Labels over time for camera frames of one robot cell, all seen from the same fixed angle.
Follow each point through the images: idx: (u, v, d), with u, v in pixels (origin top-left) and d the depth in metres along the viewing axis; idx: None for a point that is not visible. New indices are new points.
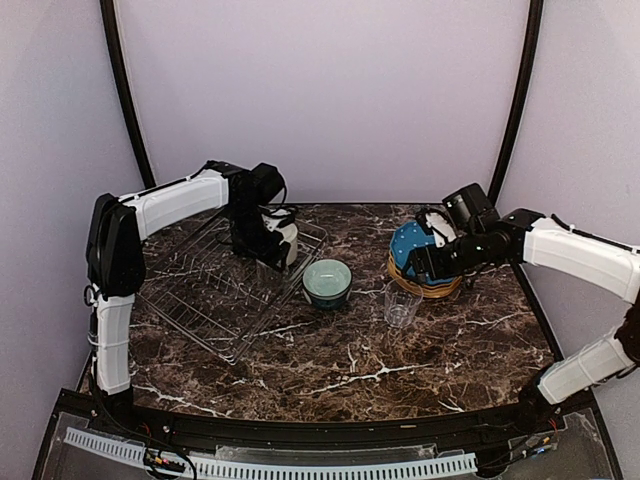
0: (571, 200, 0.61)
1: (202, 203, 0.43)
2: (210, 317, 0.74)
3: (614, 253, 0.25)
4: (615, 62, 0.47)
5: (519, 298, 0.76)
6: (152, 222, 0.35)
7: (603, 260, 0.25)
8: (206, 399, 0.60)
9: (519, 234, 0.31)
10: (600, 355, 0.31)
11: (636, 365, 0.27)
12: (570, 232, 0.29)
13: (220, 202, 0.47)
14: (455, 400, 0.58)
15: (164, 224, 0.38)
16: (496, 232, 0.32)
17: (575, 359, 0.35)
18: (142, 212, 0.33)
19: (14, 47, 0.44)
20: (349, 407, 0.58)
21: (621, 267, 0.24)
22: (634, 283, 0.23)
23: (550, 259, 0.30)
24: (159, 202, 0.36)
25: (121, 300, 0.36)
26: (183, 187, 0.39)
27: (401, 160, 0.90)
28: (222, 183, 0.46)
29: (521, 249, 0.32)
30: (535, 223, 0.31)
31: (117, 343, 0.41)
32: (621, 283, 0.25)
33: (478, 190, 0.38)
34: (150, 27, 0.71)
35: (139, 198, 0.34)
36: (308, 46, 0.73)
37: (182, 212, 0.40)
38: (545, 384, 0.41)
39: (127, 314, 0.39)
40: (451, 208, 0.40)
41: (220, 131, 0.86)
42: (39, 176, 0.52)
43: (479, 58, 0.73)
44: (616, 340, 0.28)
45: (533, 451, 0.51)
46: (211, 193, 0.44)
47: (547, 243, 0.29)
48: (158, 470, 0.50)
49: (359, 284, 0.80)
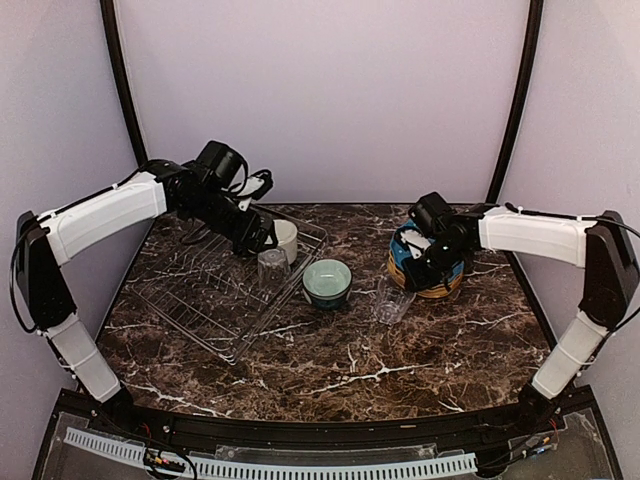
0: (571, 201, 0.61)
1: (137, 215, 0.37)
2: (210, 317, 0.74)
3: (560, 225, 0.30)
4: (615, 62, 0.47)
5: (519, 298, 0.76)
6: (64, 242, 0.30)
7: (553, 233, 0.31)
8: (206, 399, 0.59)
9: (474, 224, 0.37)
10: (576, 332, 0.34)
11: (607, 329, 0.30)
12: (518, 215, 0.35)
13: (166, 208, 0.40)
14: (454, 400, 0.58)
15: (85, 244, 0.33)
16: (455, 226, 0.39)
17: (558, 346, 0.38)
18: (53, 236, 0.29)
19: (13, 47, 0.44)
20: (348, 407, 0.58)
21: (568, 235, 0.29)
22: (580, 247, 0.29)
23: (506, 242, 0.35)
24: (76, 221, 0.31)
25: (63, 327, 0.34)
26: (105, 200, 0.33)
27: (401, 160, 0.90)
28: (156, 189, 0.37)
29: (477, 237, 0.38)
30: (485, 213, 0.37)
31: (85, 359, 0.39)
32: (570, 251, 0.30)
33: (435, 198, 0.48)
34: (149, 27, 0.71)
35: (57, 217, 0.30)
36: (307, 45, 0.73)
37: (108, 228, 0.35)
38: (538, 380, 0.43)
39: (81, 329, 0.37)
40: (415, 216, 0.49)
41: (221, 131, 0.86)
42: (39, 177, 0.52)
43: (479, 58, 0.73)
44: (580, 311, 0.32)
45: (533, 451, 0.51)
46: (146, 204, 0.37)
47: (498, 227, 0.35)
48: (157, 470, 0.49)
49: (359, 285, 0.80)
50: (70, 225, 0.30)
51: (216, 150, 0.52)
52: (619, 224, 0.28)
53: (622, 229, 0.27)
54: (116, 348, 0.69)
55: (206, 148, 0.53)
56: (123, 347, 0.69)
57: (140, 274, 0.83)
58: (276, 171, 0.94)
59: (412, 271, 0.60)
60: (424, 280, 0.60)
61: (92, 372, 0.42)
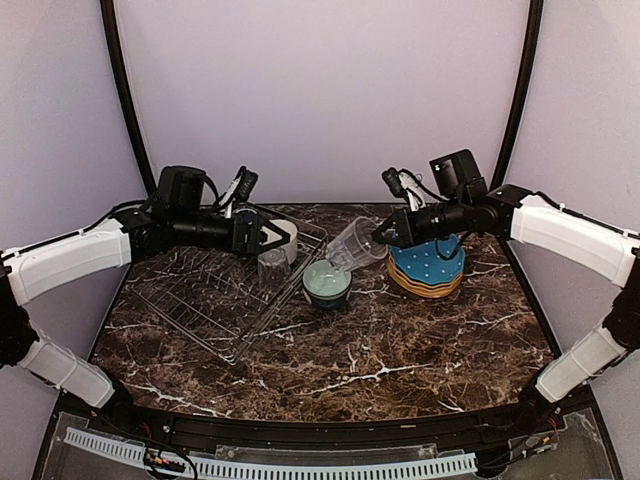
0: (572, 201, 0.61)
1: (98, 263, 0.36)
2: (210, 316, 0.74)
3: (604, 237, 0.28)
4: (616, 62, 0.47)
5: (519, 298, 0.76)
6: (30, 283, 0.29)
7: (595, 243, 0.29)
8: (206, 399, 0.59)
9: (507, 212, 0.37)
10: (594, 347, 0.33)
11: (627, 350, 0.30)
12: (560, 213, 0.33)
13: (131, 257, 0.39)
14: (455, 400, 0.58)
15: (44, 288, 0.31)
16: (486, 208, 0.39)
17: (568, 353, 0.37)
18: (15, 275, 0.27)
19: (12, 47, 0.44)
20: (348, 407, 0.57)
21: (611, 249, 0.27)
22: (623, 266, 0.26)
23: (539, 238, 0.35)
24: (38, 264, 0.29)
25: (27, 360, 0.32)
26: (73, 243, 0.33)
27: (401, 159, 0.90)
28: (122, 240, 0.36)
29: (508, 225, 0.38)
30: (522, 202, 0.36)
31: (62, 377, 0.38)
32: (610, 268, 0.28)
33: (466, 158, 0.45)
34: (149, 26, 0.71)
35: (19, 256, 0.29)
36: (307, 45, 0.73)
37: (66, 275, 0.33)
38: (542, 383, 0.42)
39: (52, 351, 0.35)
40: (438, 172, 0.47)
41: (221, 131, 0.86)
42: (39, 176, 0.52)
43: (479, 58, 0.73)
44: (603, 328, 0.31)
45: (533, 451, 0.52)
46: (109, 253, 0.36)
47: (535, 222, 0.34)
48: (158, 470, 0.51)
49: (359, 285, 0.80)
50: (32, 267, 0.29)
51: (174, 183, 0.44)
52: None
53: None
54: (116, 348, 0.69)
55: (160, 181, 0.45)
56: (123, 347, 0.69)
57: (140, 274, 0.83)
58: (276, 171, 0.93)
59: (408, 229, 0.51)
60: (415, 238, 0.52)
61: (76, 385, 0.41)
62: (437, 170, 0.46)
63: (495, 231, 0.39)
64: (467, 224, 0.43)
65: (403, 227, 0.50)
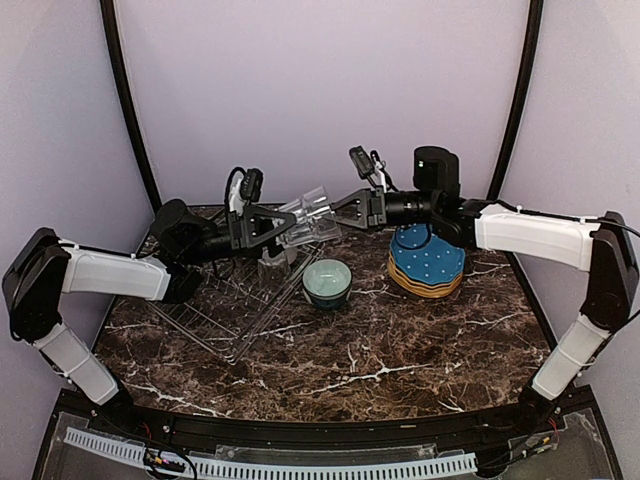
0: (572, 201, 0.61)
1: (127, 282, 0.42)
2: (210, 317, 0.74)
3: (563, 227, 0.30)
4: (615, 61, 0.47)
5: (519, 298, 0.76)
6: (80, 275, 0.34)
7: (556, 234, 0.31)
8: (206, 399, 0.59)
9: (470, 223, 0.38)
10: (580, 336, 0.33)
11: (607, 332, 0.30)
12: (515, 215, 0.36)
13: (150, 289, 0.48)
14: (455, 400, 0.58)
15: (87, 289, 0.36)
16: (451, 223, 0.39)
17: (557, 349, 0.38)
18: (73, 263, 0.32)
19: (13, 47, 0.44)
20: (348, 407, 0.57)
21: (572, 237, 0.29)
22: (584, 251, 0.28)
23: (501, 241, 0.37)
24: (95, 261, 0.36)
25: (47, 340, 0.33)
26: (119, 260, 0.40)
27: (401, 159, 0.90)
28: (152, 271, 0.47)
29: (473, 236, 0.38)
30: (482, 211, 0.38)
31: (76, 364, 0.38)
32: (573, 255, 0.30)
33: (453, 162, 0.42)
34: (149, 28, 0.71)
35: (79, 250, 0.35)
36: (308, 46, 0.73)
37: (107, 282, 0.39)
38: (540, 383, 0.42)
39: (70, 336, 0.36)
40: (421, 168, 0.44)
41: (220, 132, 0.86)
42: (39, 177, 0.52)
43: (478, 59, 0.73)
44: (582, 314, 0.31)
45: (533, 451, 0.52)
46: (139, 279, 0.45)
47: (496, 226, 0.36)
48: (158, 470, 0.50)
49: (359, 285, 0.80)
50: (88, 263, 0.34)
51: (163, 238, 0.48)
52: (622, 226, 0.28)
53: (625, 229, 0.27)
54: (116, 348, 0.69)
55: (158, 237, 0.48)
56: (124, 347, 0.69)
57: None
58: (276, 172, 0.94)
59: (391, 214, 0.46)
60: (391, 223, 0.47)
61: (83, 377, 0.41)
62: (420, 167, 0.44)
63: (462, 243, 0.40)
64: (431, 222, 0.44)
65: (377, 206, 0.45)
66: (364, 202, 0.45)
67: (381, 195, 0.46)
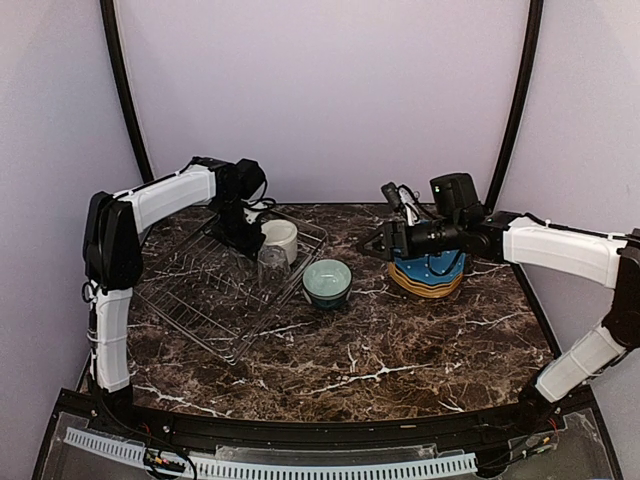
0: (572, 201, 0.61)
1: (194, 196, 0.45)
2: (210, 317, 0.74)
3: (587, 241, 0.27)
4: (614, 62, 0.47)
5: (519, 298, 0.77)
6: (145, 214, 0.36)
7: (582, 249, 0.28)
8: (206, 399, 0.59)
9: (498, 234, 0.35)
10: (592, 345, 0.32)
11: (626, 349, 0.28)
12: (545, 228, 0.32)
13: (213, 194, 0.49)
14: (455, 400, 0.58)
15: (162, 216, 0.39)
16: (478, 235, 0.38)
17: (567, 353, 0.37)
18: (136, 206, 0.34)
19: (13, 48, 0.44)
20: (348, 407, 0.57)
21: (596, 253, 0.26)
22: (611, 268, 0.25)
23: (531, 256, 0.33)
24: (152, 198, 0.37)
25: (121, 293, 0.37)
26: (173, 183, 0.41)
27: (401, 158, 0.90)
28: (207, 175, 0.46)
29: (500, 248, 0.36)
30: (511, 224, 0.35)
31: (118, 339, 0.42)
32: (598, 272, 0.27)
33: (466, 182, 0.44)
34: (150, 28, 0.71)
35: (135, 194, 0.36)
36: (309, 47, 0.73)
37: (172, 206, 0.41)
38: (542, 382, 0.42)
39: (127, 307, 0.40)
40: (439, 193, 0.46)
41: (220, 132, 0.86)
42: (37, 178, 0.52)
43: (478, 59, 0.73)
44: (602, 328, 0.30)
45: (533, 451, 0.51)
46: (199, 188, 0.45)
47: (525, 240, 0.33)
48: (157, 470, 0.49)
49: (359, 285, 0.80)
50: (146, 202, 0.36)
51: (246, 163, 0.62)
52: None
53: None
54: None
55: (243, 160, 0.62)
56: None
57: None
58: (275, 172, 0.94)
59: (416, 241, 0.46)
60: (417, 248, 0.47)
61: (110, 357, 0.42)
62: (437, 191, 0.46)
63: (489, 256, 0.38)
64: (460, 247, 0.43)
65: (400, 238, 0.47)
66: (387, 235, 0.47)
67: (402, 228, 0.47)
